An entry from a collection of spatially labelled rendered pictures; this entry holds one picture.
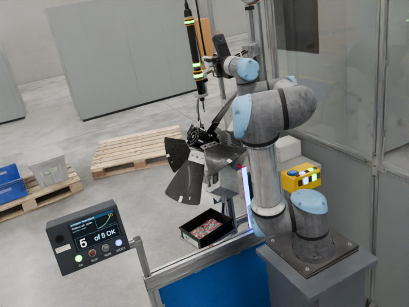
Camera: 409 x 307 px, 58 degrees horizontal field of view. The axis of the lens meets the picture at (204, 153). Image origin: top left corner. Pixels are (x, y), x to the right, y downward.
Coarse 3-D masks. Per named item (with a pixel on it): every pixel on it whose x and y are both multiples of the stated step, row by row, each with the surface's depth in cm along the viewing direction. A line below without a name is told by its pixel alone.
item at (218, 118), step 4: (236, 92) 182; (232, 96) 183; (232, 100) 196; (228, 104) 193; (224, 108) 191; (228, 108) 199; (220, 112) 189; (224, 112) 197; (216, 116) 189; (220, 116) 197; (212, 120) 193; (216, 120) 195; (220, 120) 200
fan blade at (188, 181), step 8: (184, 168) 199; (192, 168) 198; (200, 168) 197; (176, 176) 199; (184, 176) 197; (192, 176) 197; (200, 176) 196; (176, 184) 198; (184, 184) 196; (192, 184) 195; (200, 184) 195; (168, 192) 200; (176, 192) 197; (184, 192) 195; (192, 192) 194; (200, 192) 193; (176, 200) 196; (184, 200) 194; (192, 200) 192
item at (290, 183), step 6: (294, 168) 179; (300, 168) 178; (306, 168) 177; (318, 168) 175; (282, 174) 177; (288, 174) 174; (300, 174) 173; (306, 174) 172; (312, 174) 174; (282, 180) 179; (288, 180) 173; (294, 180) 170; (318, 180) 177; (282, 186) 181; (288, 186) 175; (294, 186) 171; (300, 186) 173; (306, 186) 174; (312, 186) 176
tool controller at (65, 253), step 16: (96, 208) 139; (112, 208) 138; (48, 224) 135; (64, 224) 132; (80, 224) 134; (96, 224) 136; (112, 224) 138; (64, 240) 132; (96, 240) 136; (112, 240) 138; (64, 256) 132; (96, 256) 137; (64, 272) 133
